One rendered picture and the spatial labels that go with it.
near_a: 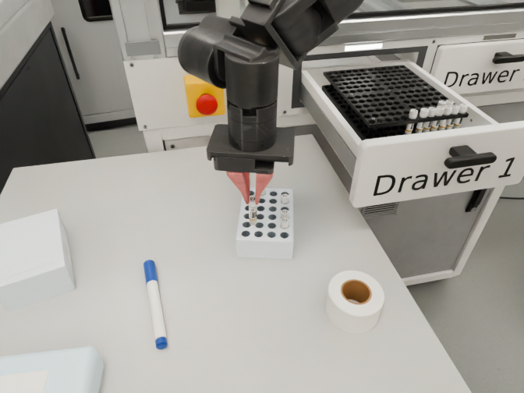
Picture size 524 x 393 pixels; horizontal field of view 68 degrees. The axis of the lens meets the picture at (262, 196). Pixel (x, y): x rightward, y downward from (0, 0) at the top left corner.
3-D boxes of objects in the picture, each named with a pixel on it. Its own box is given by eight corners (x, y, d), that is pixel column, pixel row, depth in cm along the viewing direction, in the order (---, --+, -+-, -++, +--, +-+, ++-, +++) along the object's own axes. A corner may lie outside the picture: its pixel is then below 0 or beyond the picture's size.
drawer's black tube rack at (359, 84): (456, 146, 68) (469, 113, 64) (362, 158, 65) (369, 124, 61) (396, 93, 85) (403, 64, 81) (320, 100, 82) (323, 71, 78)
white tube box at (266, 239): (292, 260, 58) (293, 242, 55) (236, 257, 58) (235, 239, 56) (292, 205, 67) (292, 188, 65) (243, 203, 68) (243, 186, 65)
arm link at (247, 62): (249, 57, 36) (291, 43, 39) (205, 39, 40) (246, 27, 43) (250, 122, 41) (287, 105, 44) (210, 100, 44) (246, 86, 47)
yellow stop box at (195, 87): (226, 117, 76) (224, 82, 71) (189, 120, 75) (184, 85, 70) (222, 105, 80) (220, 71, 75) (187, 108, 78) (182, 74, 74)
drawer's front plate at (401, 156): (519, 183, 63) (552, 123, 56) (352, 208, 58) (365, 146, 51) (512, 177, 64) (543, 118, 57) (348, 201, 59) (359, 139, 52)
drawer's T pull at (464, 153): (495, 163, 53) (499, 155, 52) (447, 170, 52) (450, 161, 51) (479, 150, 56) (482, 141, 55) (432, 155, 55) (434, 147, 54)
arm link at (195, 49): (292, -30, 36) (323, 28, 43) (215, -45, 42) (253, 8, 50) (224, 79, 37) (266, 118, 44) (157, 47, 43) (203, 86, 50)
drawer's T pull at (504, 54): (525, 61, 82) (528, 55, 81) (493, 65, 81) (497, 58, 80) (513, 56, 85) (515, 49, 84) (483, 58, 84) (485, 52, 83)
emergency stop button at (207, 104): (218, 115, 73) (217, 96, 70) (197, 118, 72) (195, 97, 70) (217, 108, 75) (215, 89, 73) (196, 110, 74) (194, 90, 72)
